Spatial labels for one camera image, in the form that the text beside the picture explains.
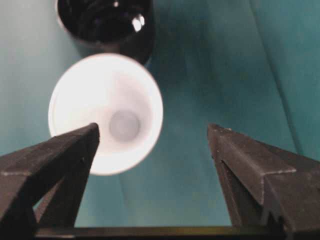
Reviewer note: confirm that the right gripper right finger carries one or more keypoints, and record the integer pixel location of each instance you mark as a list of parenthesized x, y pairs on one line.
[(266, 185)]

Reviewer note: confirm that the white paper cup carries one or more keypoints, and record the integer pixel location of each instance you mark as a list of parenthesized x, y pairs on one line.
[(118, 94)]

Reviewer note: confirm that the black cup holder with handle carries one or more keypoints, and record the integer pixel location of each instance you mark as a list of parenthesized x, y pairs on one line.
[(125, 27)]

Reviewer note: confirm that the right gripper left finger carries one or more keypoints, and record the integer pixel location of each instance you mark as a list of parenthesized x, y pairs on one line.
[(41, 186)]

